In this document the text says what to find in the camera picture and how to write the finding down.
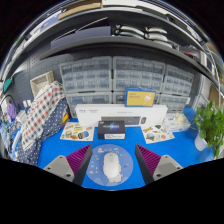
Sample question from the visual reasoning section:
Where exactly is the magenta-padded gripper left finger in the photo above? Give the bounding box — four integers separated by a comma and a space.
43, 144, 93, 186

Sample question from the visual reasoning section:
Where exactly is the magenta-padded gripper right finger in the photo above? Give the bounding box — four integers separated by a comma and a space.
134, 144, 184, 185

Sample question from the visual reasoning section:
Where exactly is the white computer mouse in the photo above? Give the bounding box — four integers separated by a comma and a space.
102, 152, 125, 183

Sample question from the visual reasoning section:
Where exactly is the round blue printed mouse pad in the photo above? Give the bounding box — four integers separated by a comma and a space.
85, 143, 134, 186

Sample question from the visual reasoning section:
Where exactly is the dark blue dotted cloth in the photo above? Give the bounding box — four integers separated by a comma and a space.
16, 97, 71, 167

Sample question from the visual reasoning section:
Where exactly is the blue white glove box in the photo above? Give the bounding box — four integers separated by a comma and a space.
164, 112, 192, 133

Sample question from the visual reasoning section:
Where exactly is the yellow orange tool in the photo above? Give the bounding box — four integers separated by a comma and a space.
60, 113, 70, 126

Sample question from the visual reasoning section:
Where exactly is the red white checked cloth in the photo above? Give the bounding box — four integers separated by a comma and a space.
21, 80, 67, 153

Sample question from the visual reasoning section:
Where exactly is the green plant in white pot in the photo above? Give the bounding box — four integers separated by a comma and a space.
190, 101, 224, 159

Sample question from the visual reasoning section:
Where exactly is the white keyboard packaging box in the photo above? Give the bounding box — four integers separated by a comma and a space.
74, 103, 169, 128

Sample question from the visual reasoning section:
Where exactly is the small black box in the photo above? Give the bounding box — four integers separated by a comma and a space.
96, 119, 126, 140

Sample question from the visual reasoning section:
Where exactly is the yellow and blue box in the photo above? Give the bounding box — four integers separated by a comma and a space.
124, 86, 157, 108

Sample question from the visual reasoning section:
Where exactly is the purple object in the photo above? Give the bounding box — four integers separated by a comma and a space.
7, 103, 18, 122

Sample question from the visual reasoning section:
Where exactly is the white plastic bin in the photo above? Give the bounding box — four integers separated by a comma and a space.
29, 70, 55, 98

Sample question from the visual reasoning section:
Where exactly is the teal object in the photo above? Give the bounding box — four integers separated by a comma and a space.
2, 78, 14, 94

